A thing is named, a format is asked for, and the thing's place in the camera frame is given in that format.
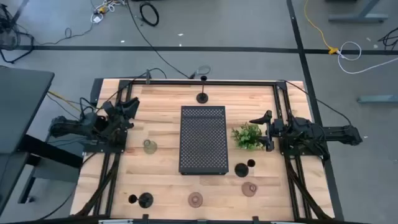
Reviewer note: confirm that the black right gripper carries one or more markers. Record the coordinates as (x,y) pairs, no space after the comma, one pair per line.
(277,127)

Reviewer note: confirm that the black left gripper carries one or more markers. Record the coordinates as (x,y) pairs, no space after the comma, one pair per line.
(119,124)

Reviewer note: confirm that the tall black candlestick holder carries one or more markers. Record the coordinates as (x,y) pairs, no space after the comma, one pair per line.
(241,170)
(202,98)
(145,200)

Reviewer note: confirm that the green glass candlestick holder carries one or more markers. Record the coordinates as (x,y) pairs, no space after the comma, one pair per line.
(150,147)

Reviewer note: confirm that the pink ribbed glass candlestick holder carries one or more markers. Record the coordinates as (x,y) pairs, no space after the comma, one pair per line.
(195,199)
(249,189)

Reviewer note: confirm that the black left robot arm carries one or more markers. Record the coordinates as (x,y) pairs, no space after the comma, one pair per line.
(71,126)

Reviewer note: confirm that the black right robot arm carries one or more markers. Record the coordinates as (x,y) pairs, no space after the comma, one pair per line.
(339,132)

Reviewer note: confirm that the green plant in white pot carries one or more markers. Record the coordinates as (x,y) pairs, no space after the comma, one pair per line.
(248,136)

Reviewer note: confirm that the black perforated metal stand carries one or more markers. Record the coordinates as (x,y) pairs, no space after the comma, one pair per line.
(202,140)

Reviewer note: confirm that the dark grey desk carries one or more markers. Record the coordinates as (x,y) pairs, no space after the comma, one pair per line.
(18,105)

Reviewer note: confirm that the grey desk foot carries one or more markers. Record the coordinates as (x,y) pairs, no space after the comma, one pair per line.
(377,99)
(357,17)

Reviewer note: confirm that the black aluminium table frame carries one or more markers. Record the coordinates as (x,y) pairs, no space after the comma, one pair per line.
(202,82)

